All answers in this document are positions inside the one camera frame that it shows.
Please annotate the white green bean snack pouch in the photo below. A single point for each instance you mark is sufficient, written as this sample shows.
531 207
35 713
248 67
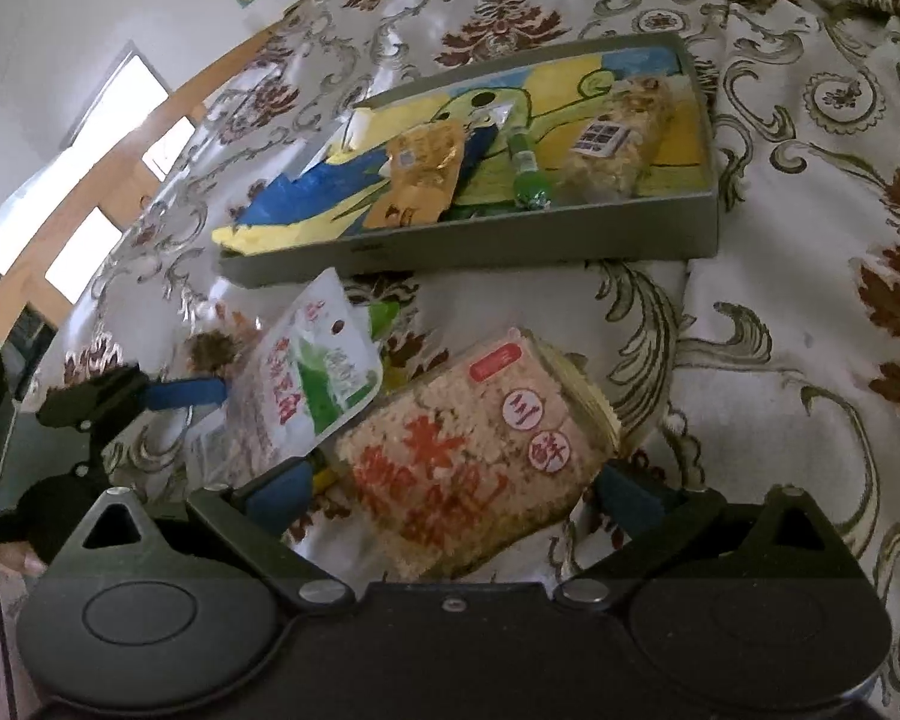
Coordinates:
308 375

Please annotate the nut granola bar packet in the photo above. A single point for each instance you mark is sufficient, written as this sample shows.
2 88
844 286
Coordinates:
615 146

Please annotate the frog painting tray liner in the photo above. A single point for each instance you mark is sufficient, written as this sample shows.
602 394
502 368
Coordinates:
581 125

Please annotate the orange clear snack bag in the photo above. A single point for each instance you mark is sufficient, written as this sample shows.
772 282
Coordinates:
214 340

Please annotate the green snack packet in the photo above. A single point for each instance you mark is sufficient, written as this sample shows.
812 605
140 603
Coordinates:
532 188

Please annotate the wooden bed frame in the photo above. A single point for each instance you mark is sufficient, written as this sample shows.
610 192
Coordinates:
116 186

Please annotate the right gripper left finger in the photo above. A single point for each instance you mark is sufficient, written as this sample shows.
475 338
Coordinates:
245 527

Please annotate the gold foil snack packet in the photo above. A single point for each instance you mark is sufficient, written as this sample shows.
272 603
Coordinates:
424 165

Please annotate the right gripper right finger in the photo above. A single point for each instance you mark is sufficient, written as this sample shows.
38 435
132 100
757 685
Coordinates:
668 537

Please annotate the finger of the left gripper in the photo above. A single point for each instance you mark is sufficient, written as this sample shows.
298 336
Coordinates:
186 393

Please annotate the dark blue stick packet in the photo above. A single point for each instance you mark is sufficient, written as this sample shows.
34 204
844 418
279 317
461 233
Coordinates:
481 129

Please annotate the rice cracker red packet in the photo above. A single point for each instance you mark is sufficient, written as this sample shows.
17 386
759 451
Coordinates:
469 459

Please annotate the window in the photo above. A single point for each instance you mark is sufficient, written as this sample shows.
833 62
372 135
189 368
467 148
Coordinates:
125 98

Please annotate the grey tray box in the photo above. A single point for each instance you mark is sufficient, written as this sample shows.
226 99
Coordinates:
679 230

